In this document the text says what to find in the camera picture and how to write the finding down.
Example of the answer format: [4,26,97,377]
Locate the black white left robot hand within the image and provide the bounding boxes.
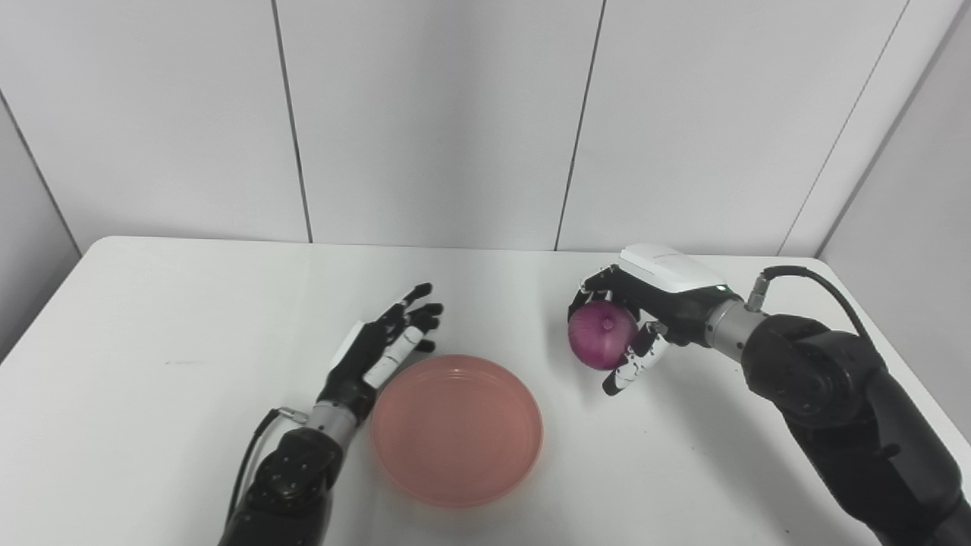
[316,283,445,414]

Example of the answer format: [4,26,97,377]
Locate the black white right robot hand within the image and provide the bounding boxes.
[567,243,740,397]

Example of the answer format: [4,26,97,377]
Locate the purple red onion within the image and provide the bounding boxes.
[567,300,639,371]

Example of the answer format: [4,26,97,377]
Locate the pink round plate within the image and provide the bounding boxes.
[370,354,544,509]

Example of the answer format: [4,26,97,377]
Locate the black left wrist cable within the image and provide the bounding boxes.
[226,407,308,524]

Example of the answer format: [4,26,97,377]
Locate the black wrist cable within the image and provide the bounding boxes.
[747,265,873,342]
[226,407,308,524]

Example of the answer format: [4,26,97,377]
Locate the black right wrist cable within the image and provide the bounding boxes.
[747,265,873,342]

